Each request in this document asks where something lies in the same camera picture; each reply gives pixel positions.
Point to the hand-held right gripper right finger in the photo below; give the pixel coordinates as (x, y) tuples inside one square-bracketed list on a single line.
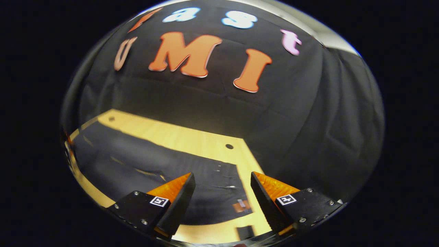
[(264, 202)]

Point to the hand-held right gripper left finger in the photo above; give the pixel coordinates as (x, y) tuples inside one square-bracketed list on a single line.
[(181, 202)]

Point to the dark blue jeans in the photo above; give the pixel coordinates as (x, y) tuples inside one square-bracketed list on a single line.
[(137, 161)]

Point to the black backdrop cloth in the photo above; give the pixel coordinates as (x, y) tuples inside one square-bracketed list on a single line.
[(291, 120)]

